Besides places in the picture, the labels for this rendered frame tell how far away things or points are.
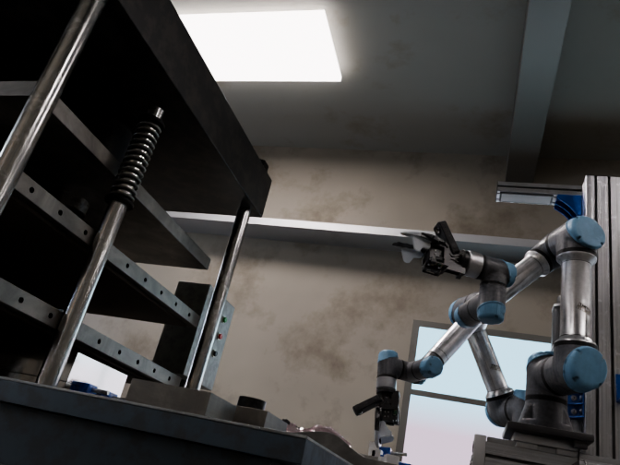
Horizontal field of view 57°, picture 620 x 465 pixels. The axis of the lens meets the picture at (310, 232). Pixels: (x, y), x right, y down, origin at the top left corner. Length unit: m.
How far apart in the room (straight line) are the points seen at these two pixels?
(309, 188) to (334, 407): 1.83
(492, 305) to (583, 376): 0.30
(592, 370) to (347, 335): 2.68
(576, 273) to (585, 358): 0.26
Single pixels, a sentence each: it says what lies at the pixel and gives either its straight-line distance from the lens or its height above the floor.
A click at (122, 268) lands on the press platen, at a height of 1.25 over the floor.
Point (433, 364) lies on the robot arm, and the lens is 2.13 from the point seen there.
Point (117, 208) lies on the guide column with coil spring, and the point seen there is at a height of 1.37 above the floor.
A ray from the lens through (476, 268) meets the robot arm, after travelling 1.71.
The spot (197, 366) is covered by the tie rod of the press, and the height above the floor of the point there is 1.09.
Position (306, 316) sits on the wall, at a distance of 4.34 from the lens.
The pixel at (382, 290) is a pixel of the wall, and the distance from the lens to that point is 4.31.
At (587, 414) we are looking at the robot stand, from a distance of 2.05.
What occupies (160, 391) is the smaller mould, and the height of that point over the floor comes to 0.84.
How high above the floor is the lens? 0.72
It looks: 25 degrees up
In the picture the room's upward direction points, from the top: 13 degrees clockwise
